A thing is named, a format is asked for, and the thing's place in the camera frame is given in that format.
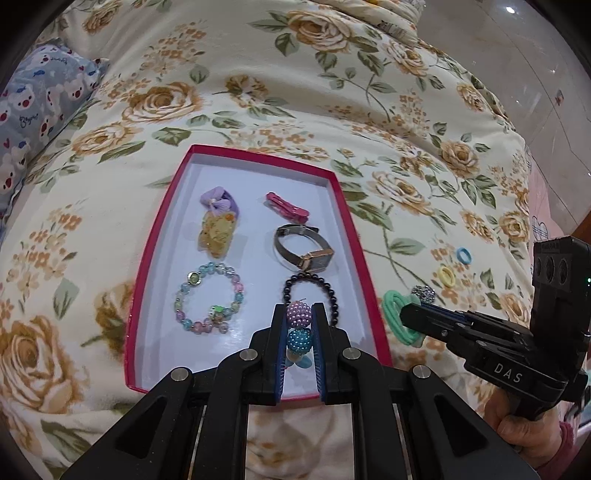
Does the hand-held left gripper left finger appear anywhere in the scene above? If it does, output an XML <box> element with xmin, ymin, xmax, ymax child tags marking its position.
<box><xmin>60</xmin><ymin>302</ymin><xmax>289</xmax><ymax>480</ymax></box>

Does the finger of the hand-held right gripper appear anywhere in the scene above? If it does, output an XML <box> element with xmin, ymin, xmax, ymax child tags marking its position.
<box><xmin>399</xmin><ymin>305</ymin><xmax>485</xmax><ymax>356</ymax></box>
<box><xmin>421</xmin><ymin>302</ymin><xmax>509</xmax><ymax>334</ymax></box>

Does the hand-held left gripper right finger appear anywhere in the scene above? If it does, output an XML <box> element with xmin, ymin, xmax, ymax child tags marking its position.
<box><xmin>310</xmin><ymin>302</ymin><xmax>541</xmax><ymax>480</ymax></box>

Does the bead ball hair tie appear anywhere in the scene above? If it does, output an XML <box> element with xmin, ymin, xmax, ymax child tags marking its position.
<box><xmin>284</xmin><ymin>299</ymin><xmax>317</xmax><ymax>370</ymax></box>

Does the green hair tie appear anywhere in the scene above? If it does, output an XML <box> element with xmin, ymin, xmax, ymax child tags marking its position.
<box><xmin>382</xmin><ymin>290</ymin><xmax>423</xmax><ymax>346</ymax></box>

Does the black bead bracelet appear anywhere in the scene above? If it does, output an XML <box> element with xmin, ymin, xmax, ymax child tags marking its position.
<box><xmin>283</xmin><ymin>273</ymin><xmax>338</xmax><ymax>326</ymax></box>

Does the gold wristwatch with metal band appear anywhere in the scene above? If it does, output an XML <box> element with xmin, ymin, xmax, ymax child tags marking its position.
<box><xmin>273</xmin><ymin>224</ymin><xmax>334</xmax><ymax>273</ymax></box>

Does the pastel bead bracelet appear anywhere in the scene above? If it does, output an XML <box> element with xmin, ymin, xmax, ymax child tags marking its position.
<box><xmin>174</xmin><ymin>262</ymin><xmax>245</xmax><ymax>334</ymax></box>

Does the yellow glitter hair claw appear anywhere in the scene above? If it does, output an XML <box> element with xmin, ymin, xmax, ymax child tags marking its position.
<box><xmin>198</xmin><ymin>212</ymin><xmax>238</xmax><ymax>259</ymax></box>

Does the pink hair clip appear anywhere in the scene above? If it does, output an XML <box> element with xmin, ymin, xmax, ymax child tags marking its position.
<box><xmin>265</xmin><ymin>191</ymin><xmax>310</xmax><ymax>224</ymax></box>

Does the red shallow box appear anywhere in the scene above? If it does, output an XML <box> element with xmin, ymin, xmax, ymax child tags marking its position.
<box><xmin>124</xmin><ymin>144</ymin><xmax>393</xmax><ymax>401</ymax></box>

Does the purple bow hair tie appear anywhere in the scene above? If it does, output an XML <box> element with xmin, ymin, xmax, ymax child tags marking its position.
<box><xmin>199</xmin><ymin>185</ymin><xmax>243</xmax><ymax>217</ymax></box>

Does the person's right forearm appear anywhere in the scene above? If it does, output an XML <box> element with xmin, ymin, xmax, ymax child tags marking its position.
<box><xmin>531</xmin><ymin>369</ymin><xmax>591</xmax><ymax>480</ymax></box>

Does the person's right hand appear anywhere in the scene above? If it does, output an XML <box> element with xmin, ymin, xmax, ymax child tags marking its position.
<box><xmin>482</xmin><ymin>392</ymin><xmax>571</xmax><ymax>455</ymax></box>

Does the pink printed floor mat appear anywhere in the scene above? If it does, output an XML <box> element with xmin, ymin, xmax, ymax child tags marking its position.
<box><xmin>524</xmin><ymin>143</ymin><xmax>555</xmax><ymax>250</ymax></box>

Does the floral blanket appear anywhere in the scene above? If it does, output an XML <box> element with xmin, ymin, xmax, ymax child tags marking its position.
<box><xmin>0</xmin><ymin>0</ymin><xmax>555</xmax><ymax>480</ymax></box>

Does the folded cream printed quilt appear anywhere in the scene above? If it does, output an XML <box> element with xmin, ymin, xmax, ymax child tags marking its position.
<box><xmin>323</xmin><ymin>0</ymin><xmax>428</xmax><ymax>51</ymax></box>

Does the grey bear print pillow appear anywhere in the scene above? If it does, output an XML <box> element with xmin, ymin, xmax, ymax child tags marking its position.
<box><xmin>0</xmin><ymin>44</ymin><xmax>109</xmax><ymax>217</ymax></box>

